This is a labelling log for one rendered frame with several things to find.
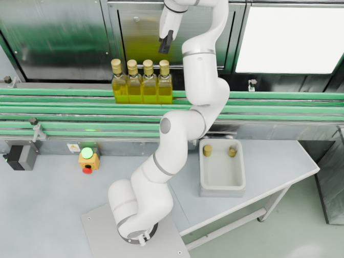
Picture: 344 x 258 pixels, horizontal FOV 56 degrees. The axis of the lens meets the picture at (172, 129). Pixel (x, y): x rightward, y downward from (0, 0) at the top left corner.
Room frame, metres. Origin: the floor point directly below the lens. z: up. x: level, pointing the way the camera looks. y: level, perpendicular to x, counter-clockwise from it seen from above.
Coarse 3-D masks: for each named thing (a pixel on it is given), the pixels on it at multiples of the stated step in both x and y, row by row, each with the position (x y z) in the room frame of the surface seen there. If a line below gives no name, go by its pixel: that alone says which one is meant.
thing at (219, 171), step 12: (204, 144) 0.70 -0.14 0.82; (216, 144) 0.70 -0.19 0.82; (228, 144) 0.70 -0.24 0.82; (240, 144) 0.68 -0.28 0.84; (204, 156) 0.67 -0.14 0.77; (216, 156) 0.67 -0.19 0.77; (228, 156) 0.67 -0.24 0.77; (240, 156) 0.63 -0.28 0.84; (204, 168) 0.61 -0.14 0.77; (216, 168) 0.61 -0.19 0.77; (228, 168) 0.61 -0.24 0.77; (240, 168) 0.58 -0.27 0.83; (204, 180) 0.56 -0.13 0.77; (216, 180) 0.56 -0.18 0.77; (228, 180) 0.56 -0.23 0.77; (240, 180) 0.54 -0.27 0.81
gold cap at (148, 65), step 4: (148, 60) 0.84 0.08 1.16; (144, 64) 0.82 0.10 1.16; (148, 64) 0.82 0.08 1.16; (152, 64) 0.82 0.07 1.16; (144, 68) 0.82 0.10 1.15; (148, 68) 0.81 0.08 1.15; (152, 68) 0.82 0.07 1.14; (144, 72) 0.82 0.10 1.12; (148, 72) 0.81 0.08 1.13; (152, 72) 0.82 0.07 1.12
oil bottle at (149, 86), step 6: (144, 78) 0.82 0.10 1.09; (156, 78) 0.83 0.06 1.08; (144, 84) 0.80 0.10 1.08; (150, 84) 0.80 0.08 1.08; (156, 84) 0.81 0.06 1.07; (144, 90) 0.80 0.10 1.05; (150, 90) 0.80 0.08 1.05; (156, 90) 0.80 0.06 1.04; (144, 96) 0.80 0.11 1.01; (150, 96) 0.80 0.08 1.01; (156, 96) 0.80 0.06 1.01; (144, 102) 0.80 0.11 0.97; (150, 102) 0.80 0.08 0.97; (156, 102) 0.80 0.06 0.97
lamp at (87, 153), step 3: (87, 147) 0.66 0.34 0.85; (84, 150) 0.65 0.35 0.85; (87, 150) 0.65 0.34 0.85; (90, 150) 0.65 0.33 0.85; (81, 153) 0.64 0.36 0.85; (84, 153) 0.64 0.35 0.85; (87, 153) 0.64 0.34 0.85; (90, 153) 0.64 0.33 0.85; (84, 156) 0.63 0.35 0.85; (87, 156) 0.63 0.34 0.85; (90, 156) 0.63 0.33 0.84
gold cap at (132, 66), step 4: (128, 60) 0.84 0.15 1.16; (132, 60) 0.84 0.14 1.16; (128, 64) 0.82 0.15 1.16; (132, 64) 0.82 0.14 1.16; (136, 64) 0.82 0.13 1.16; (128, 68) 0.82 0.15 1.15; (132, 68) 0.81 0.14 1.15; (136, 68) 0.82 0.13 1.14; (128, 72) 0.82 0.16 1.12; (132, 72) 0.81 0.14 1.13; (136, 72) 0.82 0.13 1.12
